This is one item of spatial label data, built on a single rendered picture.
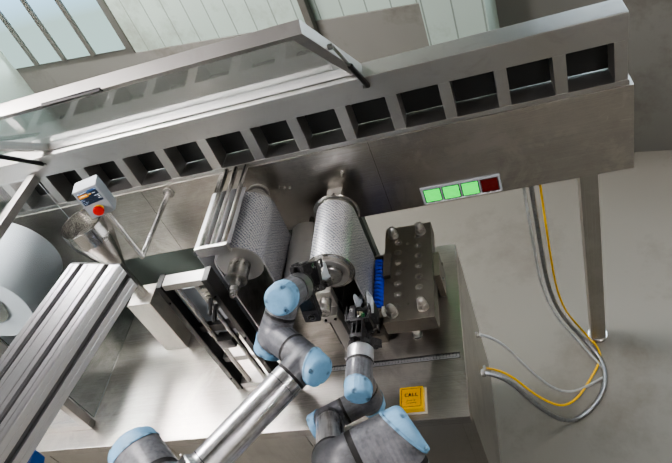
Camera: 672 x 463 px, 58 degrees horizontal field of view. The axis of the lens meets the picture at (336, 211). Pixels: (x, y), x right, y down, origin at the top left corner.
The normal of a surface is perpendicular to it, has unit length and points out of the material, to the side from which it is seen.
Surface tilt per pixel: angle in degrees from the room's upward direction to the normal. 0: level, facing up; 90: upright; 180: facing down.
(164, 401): 0
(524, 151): 90
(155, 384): 0
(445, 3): 90
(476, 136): 90
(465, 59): 90
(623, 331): 0
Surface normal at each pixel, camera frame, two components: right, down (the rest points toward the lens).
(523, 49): -0.08, 0.69
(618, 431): -0.32, -0.70
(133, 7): -0.28, 0.71
